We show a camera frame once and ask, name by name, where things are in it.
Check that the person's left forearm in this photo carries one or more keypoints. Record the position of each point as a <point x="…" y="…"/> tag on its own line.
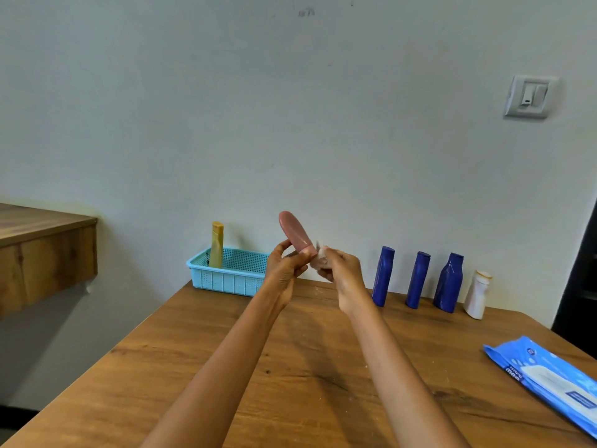
<point x="214" y="377"/>

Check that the slim dark blue bottle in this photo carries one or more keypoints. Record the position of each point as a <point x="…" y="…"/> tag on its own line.
<point x="383" y="277"/>
<point x="418" y="282"/>

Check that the black door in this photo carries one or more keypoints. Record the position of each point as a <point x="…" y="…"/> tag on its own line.
<point x="578" y="293"/>

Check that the wooden table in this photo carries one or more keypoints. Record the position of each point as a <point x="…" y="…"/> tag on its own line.
<point x="317" y="382"/>

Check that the grey wall light switch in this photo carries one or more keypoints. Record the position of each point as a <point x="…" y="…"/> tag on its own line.
<point x="531" y="97"/>

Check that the blue wet wipes pack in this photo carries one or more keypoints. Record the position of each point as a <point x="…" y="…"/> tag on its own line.
<point x="522" y="359"/>

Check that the person's right forearm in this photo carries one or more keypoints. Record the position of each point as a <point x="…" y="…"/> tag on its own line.
<point x="406" y="382"/>

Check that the beige bottle with white cap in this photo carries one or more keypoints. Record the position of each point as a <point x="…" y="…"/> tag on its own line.
<point x="216" y="256"/>

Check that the person's left hand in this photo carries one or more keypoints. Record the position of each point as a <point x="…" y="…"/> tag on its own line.
<point x="282" y="272"/>

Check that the person's right hand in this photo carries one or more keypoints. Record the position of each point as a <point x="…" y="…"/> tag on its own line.
<point x="347" y="279"/>

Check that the light blue plastic basket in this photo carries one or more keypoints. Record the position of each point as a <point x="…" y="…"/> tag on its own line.
<point x="233" y="277"/>

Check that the wooden side desk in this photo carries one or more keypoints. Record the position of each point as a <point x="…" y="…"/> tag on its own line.
<point x="42" y="258"/>

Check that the wide dark blue bottle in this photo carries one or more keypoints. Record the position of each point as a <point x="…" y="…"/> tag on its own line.
<point x="448" y="284"/>

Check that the yellow bottle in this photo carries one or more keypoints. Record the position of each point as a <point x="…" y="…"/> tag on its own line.
<point x="218" y="229"/>

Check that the pink bottle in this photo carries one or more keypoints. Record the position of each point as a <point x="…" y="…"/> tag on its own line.
<point x="295" y="230"/>

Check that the white wipe cloth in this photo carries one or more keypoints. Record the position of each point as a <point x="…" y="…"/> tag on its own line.
<point x="321" y="257"/>

